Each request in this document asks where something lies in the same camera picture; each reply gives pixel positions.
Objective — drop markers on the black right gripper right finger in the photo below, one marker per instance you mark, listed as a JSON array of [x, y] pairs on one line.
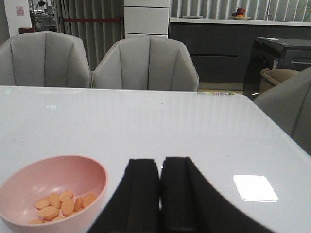
[[190, 204]]

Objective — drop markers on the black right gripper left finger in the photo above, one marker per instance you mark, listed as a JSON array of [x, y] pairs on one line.
[[134, 206]]

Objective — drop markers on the orange ham slice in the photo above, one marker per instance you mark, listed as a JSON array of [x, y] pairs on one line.
[[67, 207], [88, 199], [48, 212]]

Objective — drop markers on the pink bowl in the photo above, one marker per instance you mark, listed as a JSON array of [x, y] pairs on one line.
[[20, 191]]

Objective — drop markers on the grey armchair side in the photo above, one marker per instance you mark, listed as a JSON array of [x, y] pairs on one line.
[[289, 105]]

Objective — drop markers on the grey armchair right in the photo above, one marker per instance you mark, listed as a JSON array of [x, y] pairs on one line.
[[147, 63]]

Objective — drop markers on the grey armchair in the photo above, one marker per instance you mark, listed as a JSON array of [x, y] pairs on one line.
[[147, 63], [44, 59]]

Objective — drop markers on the beige cushion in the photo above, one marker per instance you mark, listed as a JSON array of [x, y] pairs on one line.
[[272, 78]]

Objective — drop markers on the grey kitchen counter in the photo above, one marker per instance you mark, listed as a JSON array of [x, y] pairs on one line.
[[220, 48]]

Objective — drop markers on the grey curtain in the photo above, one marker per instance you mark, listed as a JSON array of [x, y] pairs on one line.
[[97, 38]]

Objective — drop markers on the grey armchair left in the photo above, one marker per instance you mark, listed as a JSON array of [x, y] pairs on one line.
[[44, 59]]

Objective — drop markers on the fruit plate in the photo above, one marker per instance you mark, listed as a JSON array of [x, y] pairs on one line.
[[239, 14]]

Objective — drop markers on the red barrier belt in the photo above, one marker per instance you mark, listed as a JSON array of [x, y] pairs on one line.
[[73, 20]]

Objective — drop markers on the red bin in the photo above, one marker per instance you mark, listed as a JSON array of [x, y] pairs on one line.
[[23, 30]]

